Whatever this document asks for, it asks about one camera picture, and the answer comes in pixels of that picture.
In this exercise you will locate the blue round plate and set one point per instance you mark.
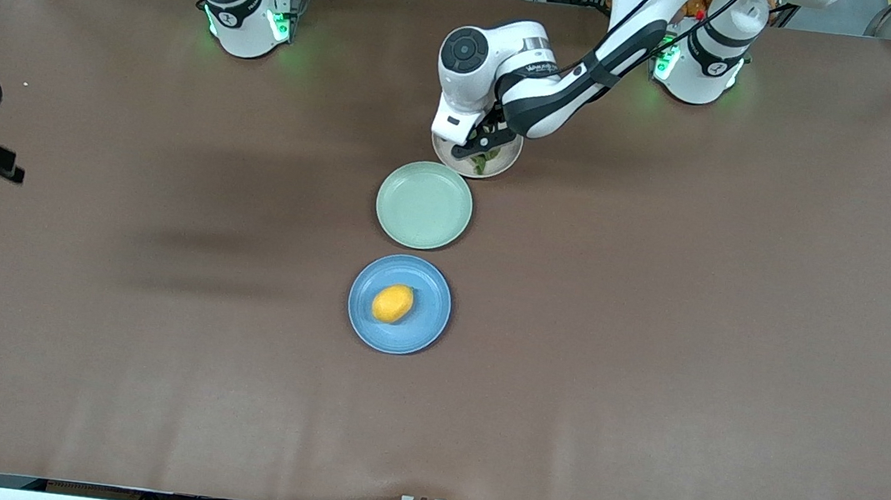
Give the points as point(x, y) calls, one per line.
point(424, 331)

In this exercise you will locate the light green round plate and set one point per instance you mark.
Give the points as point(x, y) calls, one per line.
point(424, 205)

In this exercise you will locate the green lettuce leaf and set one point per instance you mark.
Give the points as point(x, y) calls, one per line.
point(482, 164)

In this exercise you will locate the yellow lemon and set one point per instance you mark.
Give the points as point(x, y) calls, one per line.
point(392, 303)

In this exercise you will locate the beige round plate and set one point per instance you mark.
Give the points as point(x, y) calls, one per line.
point(455, 166)

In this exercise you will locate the orange snack bags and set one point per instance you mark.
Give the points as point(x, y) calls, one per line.
point(694, 6)

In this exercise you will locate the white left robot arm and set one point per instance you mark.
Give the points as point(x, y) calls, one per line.
point(535, 51)

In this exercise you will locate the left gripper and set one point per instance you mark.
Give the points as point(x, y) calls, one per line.
point(499, 137)

